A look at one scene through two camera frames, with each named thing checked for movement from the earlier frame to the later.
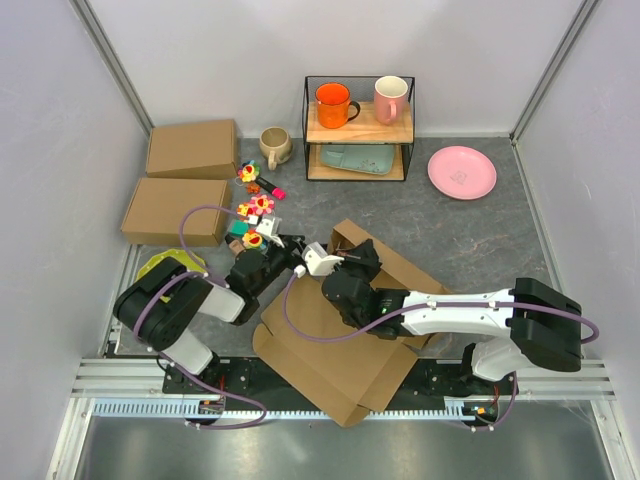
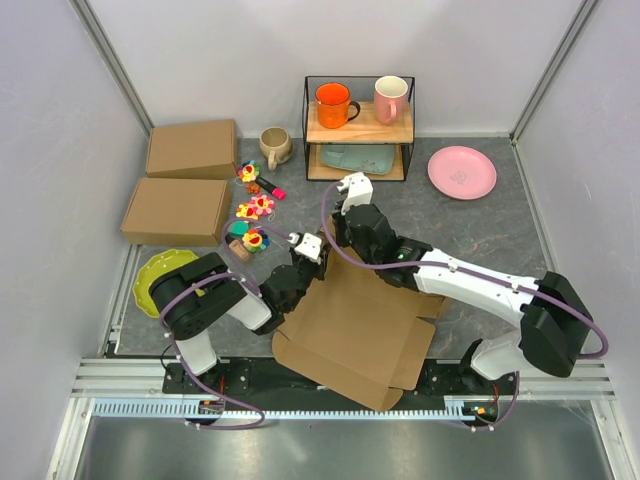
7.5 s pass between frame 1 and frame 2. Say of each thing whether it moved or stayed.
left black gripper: moved
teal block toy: stayed
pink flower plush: stayed
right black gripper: moved
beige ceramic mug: stayed
